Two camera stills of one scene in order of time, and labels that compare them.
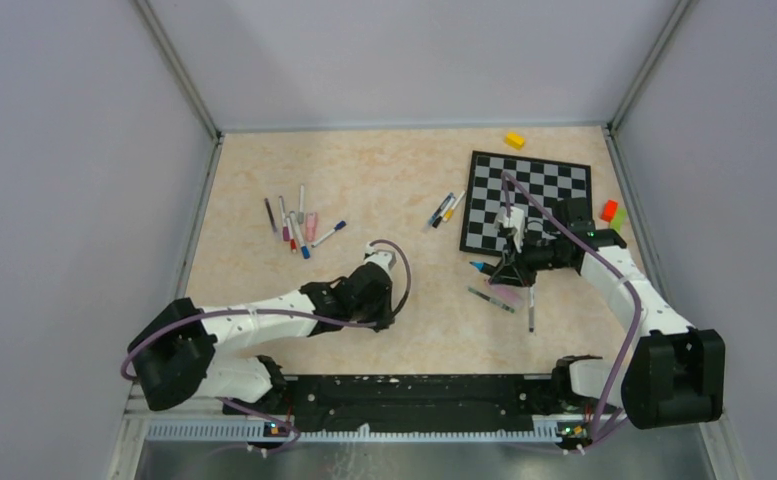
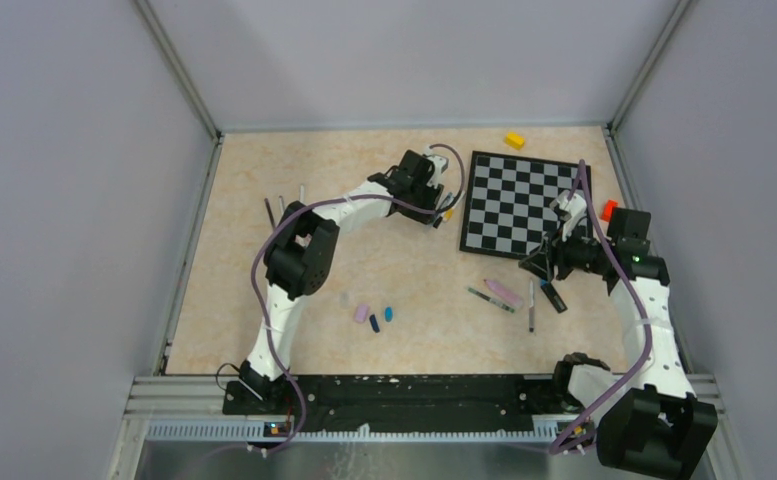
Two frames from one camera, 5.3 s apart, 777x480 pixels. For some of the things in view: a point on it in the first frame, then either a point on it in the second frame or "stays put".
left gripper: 385,312 to 432,194
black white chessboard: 549,180 stays put
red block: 609,210 stays put
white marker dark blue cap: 531,311 stays put
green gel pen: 492,300 stays put
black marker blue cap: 483,267 to 555,299
